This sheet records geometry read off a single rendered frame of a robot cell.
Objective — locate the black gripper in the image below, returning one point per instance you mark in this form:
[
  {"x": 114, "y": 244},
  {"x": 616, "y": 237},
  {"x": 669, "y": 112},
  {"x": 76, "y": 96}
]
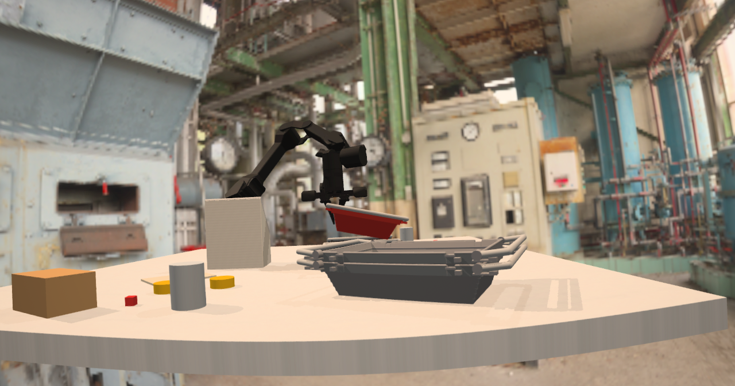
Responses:
[{"x": 333, "y": 182}]

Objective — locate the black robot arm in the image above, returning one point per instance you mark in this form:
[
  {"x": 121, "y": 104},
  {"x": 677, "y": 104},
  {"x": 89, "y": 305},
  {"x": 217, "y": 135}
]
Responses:
[{"x": 339, "y": 153}]

